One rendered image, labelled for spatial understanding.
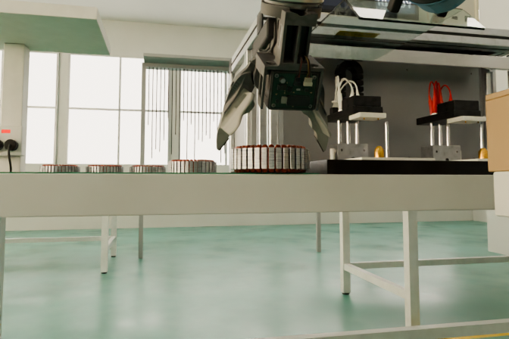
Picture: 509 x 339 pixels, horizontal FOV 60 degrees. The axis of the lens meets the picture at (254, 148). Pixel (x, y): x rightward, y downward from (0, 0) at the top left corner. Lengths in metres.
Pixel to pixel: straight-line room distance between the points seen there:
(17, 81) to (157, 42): 6.06
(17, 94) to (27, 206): 1.02
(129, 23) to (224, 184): 7.15
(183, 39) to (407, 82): 6.49
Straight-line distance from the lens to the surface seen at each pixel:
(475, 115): 1.11
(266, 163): 0.57
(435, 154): 1.13
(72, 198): 0.56
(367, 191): 0.62
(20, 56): 1.59
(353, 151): 1.03
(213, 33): 7.67
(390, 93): 1.24
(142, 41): 7.55
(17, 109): 1.56
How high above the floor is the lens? 0.74
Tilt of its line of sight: 4 degrees up
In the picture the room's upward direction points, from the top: straight up
